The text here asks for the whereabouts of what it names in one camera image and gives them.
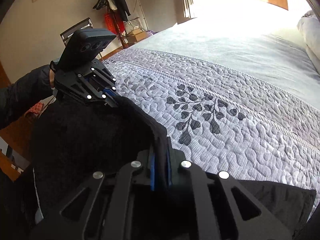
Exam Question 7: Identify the black padded pants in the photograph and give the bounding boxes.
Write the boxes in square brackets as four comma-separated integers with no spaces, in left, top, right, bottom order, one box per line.
[1,97,319,239]

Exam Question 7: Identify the dark sleeved left forearm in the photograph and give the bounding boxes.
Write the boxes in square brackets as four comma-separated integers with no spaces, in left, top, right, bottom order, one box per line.
[1,65,53,129]

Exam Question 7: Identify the person's left hand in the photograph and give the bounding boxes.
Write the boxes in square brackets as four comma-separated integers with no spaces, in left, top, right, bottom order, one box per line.
[49,70,55,88]

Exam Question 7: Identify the black mesh office chair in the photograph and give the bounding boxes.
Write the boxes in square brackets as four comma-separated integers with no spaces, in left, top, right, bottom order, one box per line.
[59,18,105,62]

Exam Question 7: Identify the wooden coat rack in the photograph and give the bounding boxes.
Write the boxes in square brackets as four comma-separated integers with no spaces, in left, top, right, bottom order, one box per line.
[106,0,128,49]

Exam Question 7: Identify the red hanging cloth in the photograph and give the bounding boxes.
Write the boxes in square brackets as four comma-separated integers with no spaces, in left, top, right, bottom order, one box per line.
[104,11,125,35]

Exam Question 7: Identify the cardboard box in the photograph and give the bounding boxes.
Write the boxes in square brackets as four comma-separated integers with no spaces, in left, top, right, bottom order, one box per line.
[126,29,150,43]

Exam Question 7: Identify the black hanging jacket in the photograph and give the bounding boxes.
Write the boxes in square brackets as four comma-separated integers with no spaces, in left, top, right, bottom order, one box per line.
[114,0,131,22]

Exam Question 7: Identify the grey quilted leaf bedspread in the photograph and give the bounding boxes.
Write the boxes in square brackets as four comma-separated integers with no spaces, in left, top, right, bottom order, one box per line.
[102,0,320,221]

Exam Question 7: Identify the grey crumpled duvet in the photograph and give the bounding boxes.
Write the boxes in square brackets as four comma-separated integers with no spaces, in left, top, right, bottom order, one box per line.
[297,10,320,73]

